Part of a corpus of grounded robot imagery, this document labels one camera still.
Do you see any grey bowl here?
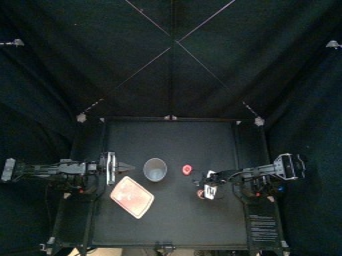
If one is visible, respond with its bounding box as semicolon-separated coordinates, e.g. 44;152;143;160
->
141;157;169;183

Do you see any pink rectangular cutting board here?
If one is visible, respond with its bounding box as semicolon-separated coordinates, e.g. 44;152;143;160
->
108;175;156;220

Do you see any black plate with label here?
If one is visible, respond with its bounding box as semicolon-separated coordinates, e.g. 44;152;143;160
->
242;199;288;250

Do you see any black table edge clamp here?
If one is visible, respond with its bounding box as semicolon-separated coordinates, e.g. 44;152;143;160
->
153;243;179;253

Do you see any black cloth backdrop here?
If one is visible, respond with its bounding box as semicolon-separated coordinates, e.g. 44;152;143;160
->
0;0;342;256

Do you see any plain black base plate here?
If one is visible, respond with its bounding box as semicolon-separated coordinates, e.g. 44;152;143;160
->
49;196;96;249

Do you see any thin white cord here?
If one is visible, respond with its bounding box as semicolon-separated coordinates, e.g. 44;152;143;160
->
123;0;262;120
81;0;238;116

